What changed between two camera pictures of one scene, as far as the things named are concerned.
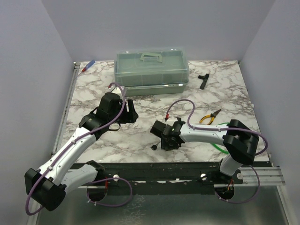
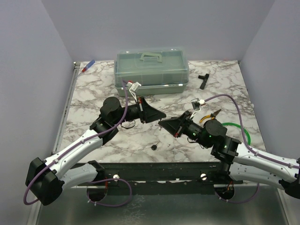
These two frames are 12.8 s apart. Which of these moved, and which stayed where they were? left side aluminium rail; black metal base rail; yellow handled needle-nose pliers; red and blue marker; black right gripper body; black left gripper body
Moved: black right gripper body; black left gripper body
Stayed: yellow handled needle-nose pliers; black metal base rail; red and blue marker; left side aluminium rail
